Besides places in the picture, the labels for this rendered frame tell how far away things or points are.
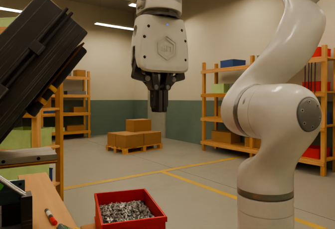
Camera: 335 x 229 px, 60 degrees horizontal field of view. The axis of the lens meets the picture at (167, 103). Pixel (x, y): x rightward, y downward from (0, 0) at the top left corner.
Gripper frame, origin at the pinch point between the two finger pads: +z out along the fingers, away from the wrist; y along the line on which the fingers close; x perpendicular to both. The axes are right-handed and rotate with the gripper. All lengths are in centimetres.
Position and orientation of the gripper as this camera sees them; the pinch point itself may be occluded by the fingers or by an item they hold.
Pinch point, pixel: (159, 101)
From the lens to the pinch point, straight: 53.7
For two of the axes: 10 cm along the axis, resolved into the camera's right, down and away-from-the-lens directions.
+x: -4.9, -0.1, 8.7
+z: 0.0, 10.0, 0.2
